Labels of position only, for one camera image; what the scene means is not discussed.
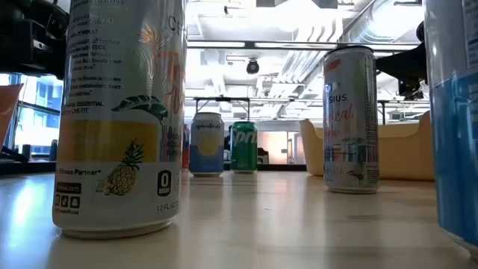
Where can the tall white Celsius can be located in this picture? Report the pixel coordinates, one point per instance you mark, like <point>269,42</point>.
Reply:
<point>112,112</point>
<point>351,123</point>

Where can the red soda can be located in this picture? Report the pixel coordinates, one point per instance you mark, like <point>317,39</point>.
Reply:
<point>186,149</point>

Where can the green Sprite can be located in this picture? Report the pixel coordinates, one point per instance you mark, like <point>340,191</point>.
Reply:
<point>243,149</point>

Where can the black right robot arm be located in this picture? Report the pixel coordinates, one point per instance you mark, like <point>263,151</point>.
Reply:
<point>422,31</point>

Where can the distant black rig frame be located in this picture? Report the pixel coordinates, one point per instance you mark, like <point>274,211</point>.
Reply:
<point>224,99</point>
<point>384,112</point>

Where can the black overhead camera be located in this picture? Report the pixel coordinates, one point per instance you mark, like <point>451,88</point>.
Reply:
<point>252,67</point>

